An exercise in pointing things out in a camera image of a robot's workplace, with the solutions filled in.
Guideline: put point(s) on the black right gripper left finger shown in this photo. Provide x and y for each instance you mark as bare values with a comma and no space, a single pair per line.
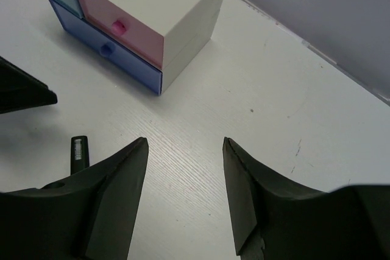
91,214

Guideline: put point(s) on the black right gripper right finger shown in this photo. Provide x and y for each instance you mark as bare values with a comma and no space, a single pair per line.
272,216

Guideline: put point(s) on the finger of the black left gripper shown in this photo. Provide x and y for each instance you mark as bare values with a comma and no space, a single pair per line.
20,90

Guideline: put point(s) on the pink drawer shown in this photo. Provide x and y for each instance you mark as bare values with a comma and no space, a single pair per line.
125,29

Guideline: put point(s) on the pink highlighter marker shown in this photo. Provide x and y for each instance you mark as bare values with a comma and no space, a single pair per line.
80,159

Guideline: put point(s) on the purple-blue drawer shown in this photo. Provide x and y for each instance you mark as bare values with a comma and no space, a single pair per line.
108,48

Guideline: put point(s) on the cream drawer cabinet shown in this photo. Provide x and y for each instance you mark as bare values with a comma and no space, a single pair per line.
189,13

